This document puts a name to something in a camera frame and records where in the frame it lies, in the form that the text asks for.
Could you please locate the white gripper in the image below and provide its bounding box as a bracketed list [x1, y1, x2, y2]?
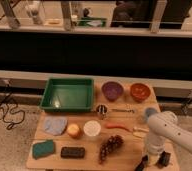
[134, 132, 171, 171]

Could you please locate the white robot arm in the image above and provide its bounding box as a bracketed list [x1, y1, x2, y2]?
[134, 108, 192, 171]

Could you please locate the black brush block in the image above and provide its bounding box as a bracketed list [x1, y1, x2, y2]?
[61, 147, 85, 158]

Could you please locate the yellow corn piece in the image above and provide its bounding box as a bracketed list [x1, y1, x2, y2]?
[133, 127, 148, 138]

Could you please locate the bunch of dark grapes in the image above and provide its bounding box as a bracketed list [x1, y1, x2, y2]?
[98, 135, 124, 164]

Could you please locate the wooden table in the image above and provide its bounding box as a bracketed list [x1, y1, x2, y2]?
[25, 79, 181, 171]

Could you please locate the metal spoon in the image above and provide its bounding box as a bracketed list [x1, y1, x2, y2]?
[110, 108, 135, 113]

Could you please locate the orange bowl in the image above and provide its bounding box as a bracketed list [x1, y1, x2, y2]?
[130, 83, 151, 103]

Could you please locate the small metal cup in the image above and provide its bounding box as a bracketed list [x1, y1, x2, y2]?
[96, 105, 108, 119]

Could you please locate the purple bowl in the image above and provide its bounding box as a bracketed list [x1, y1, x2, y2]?
[102, 81, 124, 101]

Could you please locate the blue cloth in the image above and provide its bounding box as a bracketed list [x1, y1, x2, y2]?
[43, 117, 68, 136]

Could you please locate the green plastic tray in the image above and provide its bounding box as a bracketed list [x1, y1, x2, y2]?
[40, 78, 94, 113]

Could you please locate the green sponge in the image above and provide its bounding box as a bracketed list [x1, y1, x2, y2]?
[32, 140, 55, 159]

